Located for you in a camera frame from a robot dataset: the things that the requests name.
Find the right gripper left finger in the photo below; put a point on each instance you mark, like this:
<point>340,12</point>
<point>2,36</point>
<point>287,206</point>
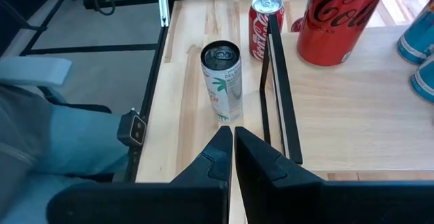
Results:
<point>190,203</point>

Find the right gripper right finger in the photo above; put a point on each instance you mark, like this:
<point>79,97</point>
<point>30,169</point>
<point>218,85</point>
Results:
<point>288,200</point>

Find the Coca-Cola Star Wars can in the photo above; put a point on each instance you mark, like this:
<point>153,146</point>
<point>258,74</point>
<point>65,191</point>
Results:
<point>259,30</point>

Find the blue silver energy can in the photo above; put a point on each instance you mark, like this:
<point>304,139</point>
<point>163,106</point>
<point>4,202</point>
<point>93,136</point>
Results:
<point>427,81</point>
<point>420,37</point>

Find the red soda can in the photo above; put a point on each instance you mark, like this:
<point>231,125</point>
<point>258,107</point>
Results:
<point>339,23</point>

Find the Celsius Peach Vibe can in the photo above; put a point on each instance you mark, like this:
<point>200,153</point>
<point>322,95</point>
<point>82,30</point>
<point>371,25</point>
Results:
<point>223,91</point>

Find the person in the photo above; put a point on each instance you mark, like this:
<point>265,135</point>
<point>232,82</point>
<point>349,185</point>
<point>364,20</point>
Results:
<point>68,139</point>

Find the office chair with grey armrest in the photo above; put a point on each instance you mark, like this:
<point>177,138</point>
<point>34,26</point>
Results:
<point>34,71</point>

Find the black stereo camera box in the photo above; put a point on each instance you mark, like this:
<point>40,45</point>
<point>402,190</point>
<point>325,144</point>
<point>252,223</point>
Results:
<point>132,129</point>

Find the wooden shelf with black frame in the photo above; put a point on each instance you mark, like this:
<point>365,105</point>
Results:
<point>356,115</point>

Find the silver frame bracket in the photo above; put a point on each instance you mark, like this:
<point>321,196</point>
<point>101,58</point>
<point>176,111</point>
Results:
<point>163,3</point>

